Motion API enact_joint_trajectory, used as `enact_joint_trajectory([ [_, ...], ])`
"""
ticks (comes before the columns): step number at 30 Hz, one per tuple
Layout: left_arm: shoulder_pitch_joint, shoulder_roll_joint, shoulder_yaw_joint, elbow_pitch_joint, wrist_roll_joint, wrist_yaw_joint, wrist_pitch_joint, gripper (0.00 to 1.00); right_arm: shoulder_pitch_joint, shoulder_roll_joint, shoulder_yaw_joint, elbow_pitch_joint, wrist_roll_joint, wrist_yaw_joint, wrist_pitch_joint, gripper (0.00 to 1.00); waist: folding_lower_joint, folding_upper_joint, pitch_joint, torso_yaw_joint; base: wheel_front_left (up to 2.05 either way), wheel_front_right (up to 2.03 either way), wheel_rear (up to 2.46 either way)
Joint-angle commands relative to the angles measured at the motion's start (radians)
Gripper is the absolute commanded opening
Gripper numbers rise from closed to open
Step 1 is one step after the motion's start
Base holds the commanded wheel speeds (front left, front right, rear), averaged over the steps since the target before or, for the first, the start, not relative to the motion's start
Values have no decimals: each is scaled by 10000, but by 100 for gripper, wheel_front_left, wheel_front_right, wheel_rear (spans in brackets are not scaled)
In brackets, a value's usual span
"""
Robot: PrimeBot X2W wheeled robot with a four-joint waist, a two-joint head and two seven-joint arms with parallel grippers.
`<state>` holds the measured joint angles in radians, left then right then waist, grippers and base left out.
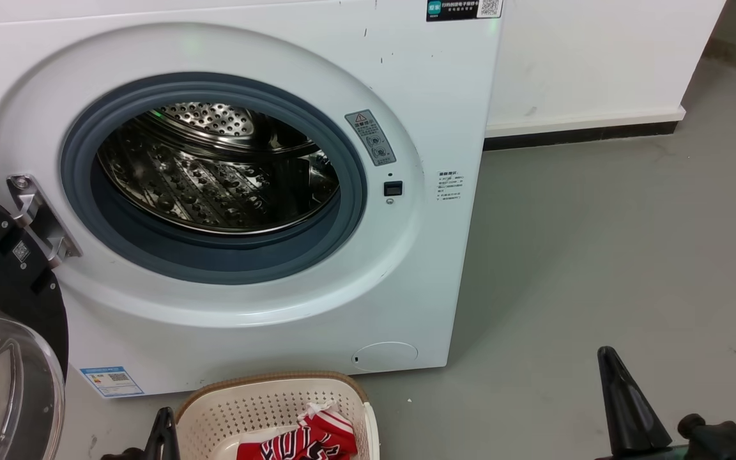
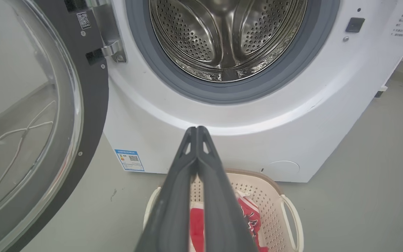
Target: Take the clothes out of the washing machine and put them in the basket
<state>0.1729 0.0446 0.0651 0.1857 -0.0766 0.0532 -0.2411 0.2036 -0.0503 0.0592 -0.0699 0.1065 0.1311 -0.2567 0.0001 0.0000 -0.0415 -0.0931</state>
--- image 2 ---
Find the black door latch socket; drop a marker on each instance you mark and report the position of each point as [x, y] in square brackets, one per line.
[354, 25]

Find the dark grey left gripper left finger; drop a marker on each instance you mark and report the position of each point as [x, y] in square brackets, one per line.
[170, 210]

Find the white front-load washing machine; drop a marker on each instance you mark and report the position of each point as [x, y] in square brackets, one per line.
[292, 133]

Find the cream perforated laundry basket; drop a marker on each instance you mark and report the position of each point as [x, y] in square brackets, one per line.
[275, 217]

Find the washing machine door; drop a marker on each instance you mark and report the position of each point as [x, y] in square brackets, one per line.
[93, 87]

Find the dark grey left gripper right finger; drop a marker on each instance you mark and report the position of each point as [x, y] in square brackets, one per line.
[222, 210]

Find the blue energy label sticker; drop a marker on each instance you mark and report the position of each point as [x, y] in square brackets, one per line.
[129, 161]

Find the red cloth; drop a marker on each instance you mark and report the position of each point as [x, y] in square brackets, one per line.
[250, 213]

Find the QR code sticker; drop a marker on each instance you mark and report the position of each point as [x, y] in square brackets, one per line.
[84, 20]

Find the silver door hinge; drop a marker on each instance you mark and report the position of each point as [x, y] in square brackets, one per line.
[108, 31]

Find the round filter cover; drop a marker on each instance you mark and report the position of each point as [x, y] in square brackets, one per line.
[282, 169]

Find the grey rubber door gasket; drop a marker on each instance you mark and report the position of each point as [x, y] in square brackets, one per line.
[229, 92]

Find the stainless steel washer drum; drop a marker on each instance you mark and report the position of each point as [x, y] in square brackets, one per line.
[187, 35]

